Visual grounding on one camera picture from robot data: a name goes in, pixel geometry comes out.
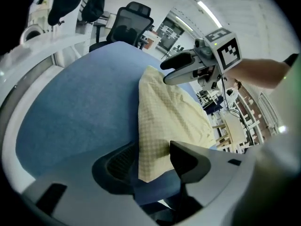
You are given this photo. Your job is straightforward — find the black caps on rack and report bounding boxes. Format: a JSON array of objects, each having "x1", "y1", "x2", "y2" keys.
[{"x1": 48, "y1": 0, "x2": 85, "y2": 26}]

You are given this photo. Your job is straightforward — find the white drum appliance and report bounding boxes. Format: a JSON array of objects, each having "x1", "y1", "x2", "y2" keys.
[{"x1": 20, "y1": 24, "x2": 48, "y2": 44}]

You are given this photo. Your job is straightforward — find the dark double door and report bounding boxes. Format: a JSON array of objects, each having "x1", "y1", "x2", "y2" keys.
[{"x1": 156, "y1": 17, "x2": 185, "y2": 50}]

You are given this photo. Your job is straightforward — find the blue padded mat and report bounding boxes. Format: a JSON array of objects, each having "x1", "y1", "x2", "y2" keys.
[{"x1": 15, "y1": 41, "x2": 217, "y2": 206}]

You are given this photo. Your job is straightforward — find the white storage shelving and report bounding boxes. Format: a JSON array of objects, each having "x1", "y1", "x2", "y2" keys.
[{"x1": 231, "y1": 88, "x2": 266, "y2": 148}]

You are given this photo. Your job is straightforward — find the black mesh office chair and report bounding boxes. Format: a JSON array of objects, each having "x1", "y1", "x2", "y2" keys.
[{"x1": 89, "y1": 1, "x2": 155, "y2": 53}]

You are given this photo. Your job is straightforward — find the black fabric bag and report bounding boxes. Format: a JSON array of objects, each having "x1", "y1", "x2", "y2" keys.
[{"x1": 81, "y1": 0, "x2": 105, "y2": 23}]

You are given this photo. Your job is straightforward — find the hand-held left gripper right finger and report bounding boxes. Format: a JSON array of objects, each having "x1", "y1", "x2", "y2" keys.
[{"x1": 169, "y1": 140, "x2": 251, "y2": 208}]

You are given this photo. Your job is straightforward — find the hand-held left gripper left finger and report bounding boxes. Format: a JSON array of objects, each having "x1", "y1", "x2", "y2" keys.
[{"x1": 21, "y1": 142, "x2": 165, "y2": 226}]

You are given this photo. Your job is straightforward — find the person's black-clothed body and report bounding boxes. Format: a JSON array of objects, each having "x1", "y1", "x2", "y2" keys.
[{"x1": 283, "y1": 53, "x2": 299, "y2": 67}]

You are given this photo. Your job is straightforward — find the light wooden stool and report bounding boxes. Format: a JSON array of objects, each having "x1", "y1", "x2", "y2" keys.
[{"x1": 213, "y1": 123, "x2": 232, "y2": 150}]

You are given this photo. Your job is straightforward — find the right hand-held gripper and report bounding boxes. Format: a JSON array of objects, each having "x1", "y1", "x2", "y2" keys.
[{"x1": 159, "y1": 27, "x2": 243, "y2": 89}]

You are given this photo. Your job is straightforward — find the thin black cable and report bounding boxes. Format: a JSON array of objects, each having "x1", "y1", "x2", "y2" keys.
[{"x1": 220, "y1": 75, "x2": 254, "y2": 145}]

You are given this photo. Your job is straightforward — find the beige plastic basket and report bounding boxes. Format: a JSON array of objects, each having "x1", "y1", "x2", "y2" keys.
[{"x1": 224, "y1": 113, "x2": 246, "y2": 148}]

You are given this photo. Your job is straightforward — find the ceiling tube light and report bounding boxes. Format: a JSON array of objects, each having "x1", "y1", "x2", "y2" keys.
[{"x1": 197, "y1": 0, "x2": 222, "y2": 28}]

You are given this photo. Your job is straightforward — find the pale yellow garment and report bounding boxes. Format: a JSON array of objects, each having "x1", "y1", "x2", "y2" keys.
[{"x1": 137, "y1": 65, "x2": 217, "y2": 183}]

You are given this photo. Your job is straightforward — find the person's right forearm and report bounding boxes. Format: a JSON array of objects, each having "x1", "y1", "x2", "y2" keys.
[{"x1": 225, "y1": 58, "x2": 291, "y2": 89}]

